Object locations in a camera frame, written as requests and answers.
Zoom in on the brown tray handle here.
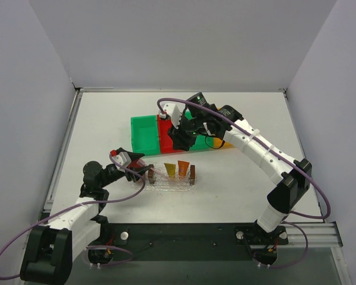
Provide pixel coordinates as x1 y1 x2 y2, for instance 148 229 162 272
148 164 155 185
189 164 196 185

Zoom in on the orange toothpaste tube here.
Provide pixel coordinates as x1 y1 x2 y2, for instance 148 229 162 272
177 160 190 179

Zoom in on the yellow toothpaste tube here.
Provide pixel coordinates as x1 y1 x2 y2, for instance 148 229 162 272
164 163 176 179

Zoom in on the clear textured glass tray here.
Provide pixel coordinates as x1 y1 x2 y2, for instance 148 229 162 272
142 163 197 192

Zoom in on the pink plastic cup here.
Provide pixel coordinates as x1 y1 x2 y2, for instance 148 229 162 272
126 161 145 183

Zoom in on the white toothbrush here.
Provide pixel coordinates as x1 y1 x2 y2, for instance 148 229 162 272
137 159 170 179

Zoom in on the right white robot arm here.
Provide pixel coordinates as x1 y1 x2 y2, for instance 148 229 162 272
159 93 312 233

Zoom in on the red plastic bin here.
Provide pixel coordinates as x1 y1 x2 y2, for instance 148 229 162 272
157 115 182 154

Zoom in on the right green plastic bin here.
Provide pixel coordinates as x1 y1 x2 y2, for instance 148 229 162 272
183 110 214 151

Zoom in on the green plastic bin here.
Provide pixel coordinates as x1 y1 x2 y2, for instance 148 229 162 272
183 110 214 151
131 115 160 156

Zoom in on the left green plastic bin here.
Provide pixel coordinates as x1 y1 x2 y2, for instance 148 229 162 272
131 115 160 156

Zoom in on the orange plastic bin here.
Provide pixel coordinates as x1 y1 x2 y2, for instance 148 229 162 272
212 105 239 148

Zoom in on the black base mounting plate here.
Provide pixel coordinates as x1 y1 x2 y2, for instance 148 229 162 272
88 223 288 265

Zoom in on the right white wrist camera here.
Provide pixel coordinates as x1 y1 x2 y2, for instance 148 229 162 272
158 103 182 129

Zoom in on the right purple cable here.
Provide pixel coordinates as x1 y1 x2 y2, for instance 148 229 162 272
156 97 332 270

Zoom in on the purple cable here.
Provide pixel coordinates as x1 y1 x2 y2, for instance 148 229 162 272
156 97 332 270
0 154 148 281

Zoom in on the aluminium table edge rail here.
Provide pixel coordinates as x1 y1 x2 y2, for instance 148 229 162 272
77 88 289 122

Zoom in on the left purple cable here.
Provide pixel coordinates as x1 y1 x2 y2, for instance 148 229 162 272
0 154 148 281

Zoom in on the front aluminium rail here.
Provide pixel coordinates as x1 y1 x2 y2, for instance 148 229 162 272
279 221 342 247

